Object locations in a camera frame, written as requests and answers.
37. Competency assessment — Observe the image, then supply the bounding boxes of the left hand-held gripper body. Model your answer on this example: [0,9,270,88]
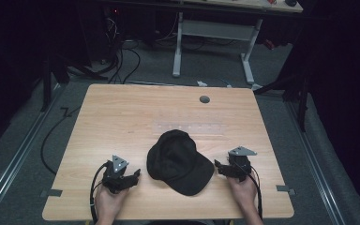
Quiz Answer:
[102,154,130,195]

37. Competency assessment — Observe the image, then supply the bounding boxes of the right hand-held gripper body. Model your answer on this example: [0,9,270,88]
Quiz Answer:
[227,145,259,183]

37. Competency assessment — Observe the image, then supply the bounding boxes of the black baseball cap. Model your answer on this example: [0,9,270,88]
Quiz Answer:
[145,128,216,197]

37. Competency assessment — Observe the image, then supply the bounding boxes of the person's left hand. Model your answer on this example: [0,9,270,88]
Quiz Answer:
[94,186,129,221]

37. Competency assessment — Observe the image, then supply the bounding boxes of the person's right hand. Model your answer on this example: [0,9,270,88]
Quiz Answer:
[227,174,259,217]

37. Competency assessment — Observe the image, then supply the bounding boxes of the grey tape piece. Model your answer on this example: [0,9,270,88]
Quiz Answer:
[275,184,297,197]
[39,188,64,199]

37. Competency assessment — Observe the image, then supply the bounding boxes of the black metal stand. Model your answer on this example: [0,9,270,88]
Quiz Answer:
[39,52,71,113]
[252,69,312,133]

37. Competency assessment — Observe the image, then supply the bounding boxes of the small red object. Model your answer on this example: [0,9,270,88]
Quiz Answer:
[263,38,277,52]

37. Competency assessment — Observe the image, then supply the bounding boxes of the desk with white legs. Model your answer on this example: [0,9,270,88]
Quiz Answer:
[171,0,304,86]

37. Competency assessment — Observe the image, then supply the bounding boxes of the black computer tower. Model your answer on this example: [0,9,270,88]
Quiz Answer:
[101,5,127,62]

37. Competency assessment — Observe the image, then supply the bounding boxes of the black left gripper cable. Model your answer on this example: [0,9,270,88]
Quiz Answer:
[89,161,111,225]

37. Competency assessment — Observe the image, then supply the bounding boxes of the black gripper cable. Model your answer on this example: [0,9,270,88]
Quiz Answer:
[247,170,263,220]
[89,161,111,225]

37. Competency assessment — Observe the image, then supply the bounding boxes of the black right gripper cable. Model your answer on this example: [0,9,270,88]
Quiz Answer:
[247,170,263,220]

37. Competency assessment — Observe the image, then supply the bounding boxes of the metal floor rail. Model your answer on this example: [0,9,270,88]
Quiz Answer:
[0,82,68,219]
[285,99,347,225]

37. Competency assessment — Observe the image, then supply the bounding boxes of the black floor cable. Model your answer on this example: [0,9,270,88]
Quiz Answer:
[39,105,83,176]

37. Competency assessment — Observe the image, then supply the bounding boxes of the bundle of black cables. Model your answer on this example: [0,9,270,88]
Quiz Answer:
[104,17,143,85]

